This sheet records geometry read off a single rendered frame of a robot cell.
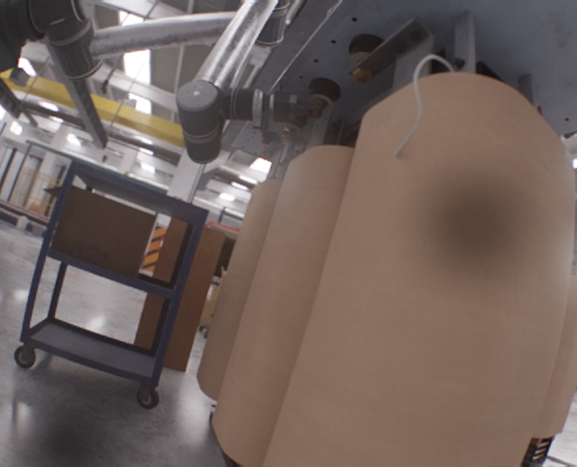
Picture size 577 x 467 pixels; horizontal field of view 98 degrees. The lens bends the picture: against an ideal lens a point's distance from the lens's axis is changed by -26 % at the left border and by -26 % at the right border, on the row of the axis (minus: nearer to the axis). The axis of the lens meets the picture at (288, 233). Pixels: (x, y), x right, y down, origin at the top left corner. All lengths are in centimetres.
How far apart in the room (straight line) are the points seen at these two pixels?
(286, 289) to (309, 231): 15
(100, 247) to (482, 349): 136
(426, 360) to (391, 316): 7
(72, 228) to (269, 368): 102
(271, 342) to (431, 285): 48
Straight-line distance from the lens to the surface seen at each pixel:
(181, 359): 217
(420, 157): 51
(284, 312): 81
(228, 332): 125
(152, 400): 152
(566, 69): 99
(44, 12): 146
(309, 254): 81
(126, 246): 145
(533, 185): 56
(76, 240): 149
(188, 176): 1147
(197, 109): 85
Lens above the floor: 67
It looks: 10 degrees up
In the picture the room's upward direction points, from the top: 17 degrees clockwise
